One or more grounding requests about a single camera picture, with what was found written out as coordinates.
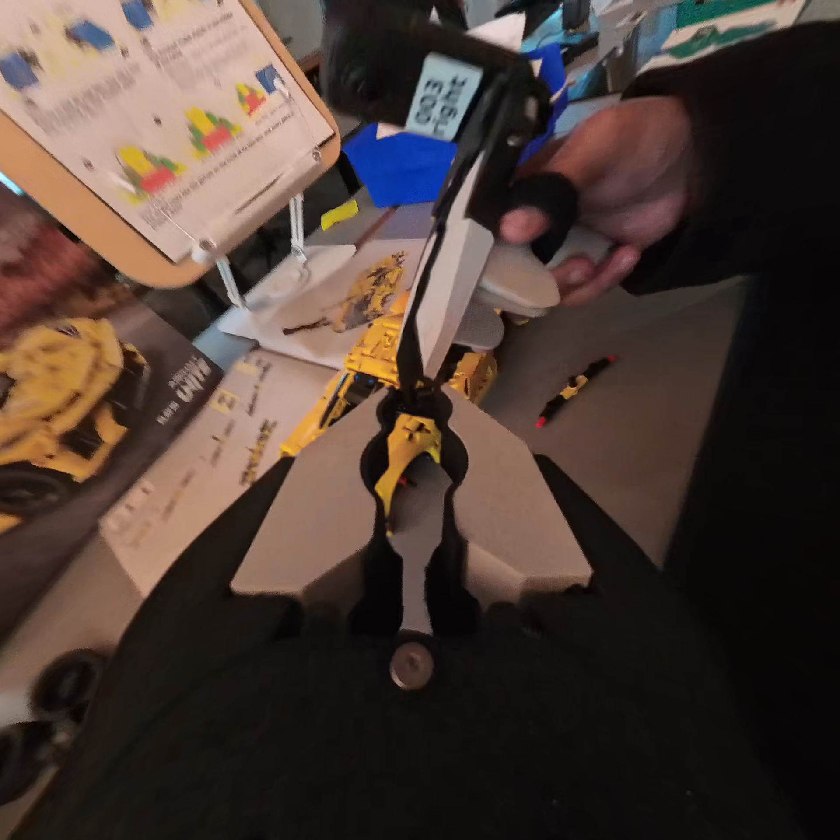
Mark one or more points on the black toy tire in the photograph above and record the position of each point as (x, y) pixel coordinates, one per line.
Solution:
(69, 682)

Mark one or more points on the grey desk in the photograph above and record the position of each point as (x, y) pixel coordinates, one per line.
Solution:
(623, 426)

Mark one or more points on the toy car set box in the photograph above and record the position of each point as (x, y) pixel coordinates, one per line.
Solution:
(65, 394)

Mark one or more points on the yellow translucent plastic panel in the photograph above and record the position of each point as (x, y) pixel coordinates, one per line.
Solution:
(339, 214)

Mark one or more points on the yellow toy brick car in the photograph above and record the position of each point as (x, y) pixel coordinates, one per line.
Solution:
(407, 446)

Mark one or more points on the person's right hand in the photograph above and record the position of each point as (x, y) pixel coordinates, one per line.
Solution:
(630, 170)

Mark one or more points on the yellow pin connector brick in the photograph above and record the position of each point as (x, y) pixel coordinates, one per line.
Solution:
(574, 388)

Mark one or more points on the blue plastic bin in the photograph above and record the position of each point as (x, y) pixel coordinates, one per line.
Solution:
(400, 164)

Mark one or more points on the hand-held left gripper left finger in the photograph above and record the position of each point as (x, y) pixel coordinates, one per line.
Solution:
(302, 518)

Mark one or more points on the large printed paper sheet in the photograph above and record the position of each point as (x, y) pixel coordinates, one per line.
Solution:
(499, 33)

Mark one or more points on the building instruction booklet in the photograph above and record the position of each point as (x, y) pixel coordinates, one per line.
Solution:
(184, 492)

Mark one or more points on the instruction card on stand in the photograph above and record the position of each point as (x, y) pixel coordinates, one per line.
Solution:
(321, 262)

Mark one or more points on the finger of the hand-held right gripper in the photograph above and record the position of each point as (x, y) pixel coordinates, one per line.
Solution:
(459, 275)
(425, 262)

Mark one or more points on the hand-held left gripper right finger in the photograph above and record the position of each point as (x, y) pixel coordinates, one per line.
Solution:
(525, 518)

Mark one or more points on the printed instruction card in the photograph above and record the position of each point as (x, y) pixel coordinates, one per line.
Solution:
(164, 98)

